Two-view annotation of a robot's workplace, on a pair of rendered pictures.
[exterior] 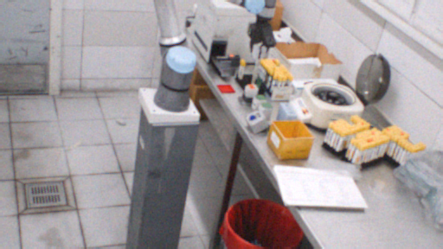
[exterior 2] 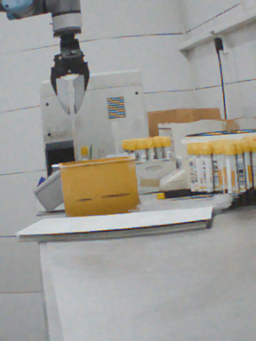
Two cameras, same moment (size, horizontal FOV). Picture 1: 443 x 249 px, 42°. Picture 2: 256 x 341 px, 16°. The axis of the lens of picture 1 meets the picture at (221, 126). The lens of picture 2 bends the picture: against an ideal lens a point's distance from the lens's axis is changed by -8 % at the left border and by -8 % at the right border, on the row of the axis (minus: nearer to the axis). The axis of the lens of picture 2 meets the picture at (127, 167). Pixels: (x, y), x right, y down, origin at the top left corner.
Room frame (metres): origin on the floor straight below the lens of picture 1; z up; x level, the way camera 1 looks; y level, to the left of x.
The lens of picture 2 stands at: (0.32, -0.94, 1.05)
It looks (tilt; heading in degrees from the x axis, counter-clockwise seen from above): 3 degrees down; 20
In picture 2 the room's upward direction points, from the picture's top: 6 degrees counter-clockwise
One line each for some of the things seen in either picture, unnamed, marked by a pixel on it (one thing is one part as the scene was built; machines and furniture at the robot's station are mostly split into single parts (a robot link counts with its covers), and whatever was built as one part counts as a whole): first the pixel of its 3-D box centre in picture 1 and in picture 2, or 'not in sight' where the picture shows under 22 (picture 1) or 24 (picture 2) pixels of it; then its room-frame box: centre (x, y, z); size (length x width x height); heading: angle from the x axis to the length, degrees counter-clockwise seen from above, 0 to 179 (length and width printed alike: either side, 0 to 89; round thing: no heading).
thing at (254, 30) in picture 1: (260, 28); (68, 52); (2.33, -0.08, 1.22); 0.09 x 0.08 x 0.12; 23
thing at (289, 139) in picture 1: (290, 139); (98, 188); (1.97, -0.27, 0.93); 0.13 x 0.13 x 0.10; 25
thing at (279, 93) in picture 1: (273, 83); (148, 174); (2.47, -0.20, 0.91); 0.20 x 0.10 x 0.07; 25
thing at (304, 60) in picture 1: (303, 66); (220, 146); (2.65, -0.34, 0.95); 0.29 x 0.25 x 0.15; 115
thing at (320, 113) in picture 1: (326, 105); (225, 161); (2.30, -0.44, 0.94); 0.30 x 0.24 x 0.12; 106
